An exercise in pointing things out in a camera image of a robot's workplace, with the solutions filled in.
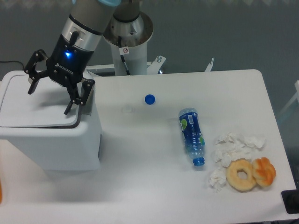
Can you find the clear plastic lid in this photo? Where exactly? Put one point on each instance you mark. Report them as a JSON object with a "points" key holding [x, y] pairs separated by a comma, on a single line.
{"points": [[127, 109]]}

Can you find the white trash can body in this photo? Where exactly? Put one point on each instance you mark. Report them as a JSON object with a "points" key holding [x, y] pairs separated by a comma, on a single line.
{"points": [[72, 148]]}

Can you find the orange object at left edge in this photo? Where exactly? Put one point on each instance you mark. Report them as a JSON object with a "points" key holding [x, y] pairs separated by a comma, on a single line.
{"points": [[1, 194]]}

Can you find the crumpled white tissue bottom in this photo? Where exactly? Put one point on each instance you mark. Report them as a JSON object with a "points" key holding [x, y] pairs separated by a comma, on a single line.
{"points": [[217, 179]]}

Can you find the white trash can lid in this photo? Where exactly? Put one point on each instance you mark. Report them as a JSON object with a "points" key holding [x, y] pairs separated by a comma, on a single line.
{"points": [[43, 108]]}

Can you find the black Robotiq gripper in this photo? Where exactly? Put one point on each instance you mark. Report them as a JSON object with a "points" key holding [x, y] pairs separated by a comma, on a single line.
{"points": [[65, 66]]}

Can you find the crumpled white tissue middle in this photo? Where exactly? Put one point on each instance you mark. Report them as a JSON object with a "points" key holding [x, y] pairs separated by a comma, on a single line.
{"points": [[226, 155]]}

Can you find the white furniture at right edge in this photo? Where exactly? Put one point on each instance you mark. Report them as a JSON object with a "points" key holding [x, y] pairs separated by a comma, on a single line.
{"points": [[290, 107]]}

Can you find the plain ring donut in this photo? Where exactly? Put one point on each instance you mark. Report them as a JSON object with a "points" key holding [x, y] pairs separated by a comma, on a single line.
{"points": [[239, 175]]}

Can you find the blue bottle cap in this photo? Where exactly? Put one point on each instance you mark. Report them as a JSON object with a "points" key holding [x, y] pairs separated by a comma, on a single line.
{"points": [[149, 99]]}

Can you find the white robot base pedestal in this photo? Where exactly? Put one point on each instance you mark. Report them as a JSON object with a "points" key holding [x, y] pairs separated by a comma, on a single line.
{"points": [[128, 42]]}

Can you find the crumpled white tissue top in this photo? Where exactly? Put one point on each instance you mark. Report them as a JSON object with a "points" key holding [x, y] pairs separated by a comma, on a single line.
{"points": [[253, 141]]}

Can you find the orange glazed bread roll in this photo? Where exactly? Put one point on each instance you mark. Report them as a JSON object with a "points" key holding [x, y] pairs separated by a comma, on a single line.
{"points": [[263, 171]]}

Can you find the black device at edge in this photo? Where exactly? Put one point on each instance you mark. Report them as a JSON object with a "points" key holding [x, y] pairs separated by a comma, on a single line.
{"points": [[291, 201]]}

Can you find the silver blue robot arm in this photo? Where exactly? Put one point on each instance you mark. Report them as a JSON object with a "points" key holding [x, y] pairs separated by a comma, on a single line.
{"points": [[90, 18]]}

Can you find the blue plastic water bottle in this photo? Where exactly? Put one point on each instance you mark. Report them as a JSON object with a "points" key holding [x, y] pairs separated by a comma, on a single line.
{"points": [[193, 138]]}

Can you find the crumpled white tissue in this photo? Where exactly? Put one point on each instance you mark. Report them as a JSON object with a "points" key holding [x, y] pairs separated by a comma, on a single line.
{"points": [[253, 141], [217, 179], [226, 155]]}

